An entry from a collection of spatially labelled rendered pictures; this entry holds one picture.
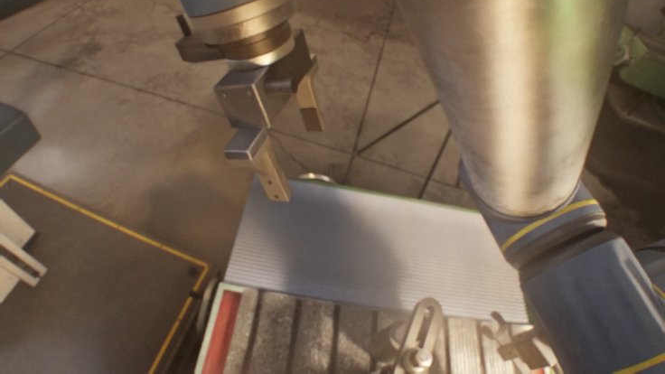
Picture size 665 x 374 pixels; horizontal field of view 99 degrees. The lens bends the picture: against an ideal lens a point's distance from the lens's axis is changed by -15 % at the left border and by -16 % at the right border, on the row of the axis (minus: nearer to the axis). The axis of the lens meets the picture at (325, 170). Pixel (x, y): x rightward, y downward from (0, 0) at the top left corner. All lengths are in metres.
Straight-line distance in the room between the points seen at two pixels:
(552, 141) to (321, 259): 0.87
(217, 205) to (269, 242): 1.01
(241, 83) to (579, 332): 0.37
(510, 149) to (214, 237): 1.78
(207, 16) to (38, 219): 1.59
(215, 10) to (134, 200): 1.87
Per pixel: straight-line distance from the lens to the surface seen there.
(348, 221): 1.08
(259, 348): 0.87
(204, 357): 0.88
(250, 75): 0.33
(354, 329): 0.91
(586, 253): 0.35
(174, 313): 1.42
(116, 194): 2.19
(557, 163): 0.25
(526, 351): 0.63
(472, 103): 0.18
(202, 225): 1.95
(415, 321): 0.68
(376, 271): 1.04
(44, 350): 1.57
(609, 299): 0.35
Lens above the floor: 1.70
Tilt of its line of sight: 51 degrees down
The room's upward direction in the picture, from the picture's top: 15 degrees clockwise
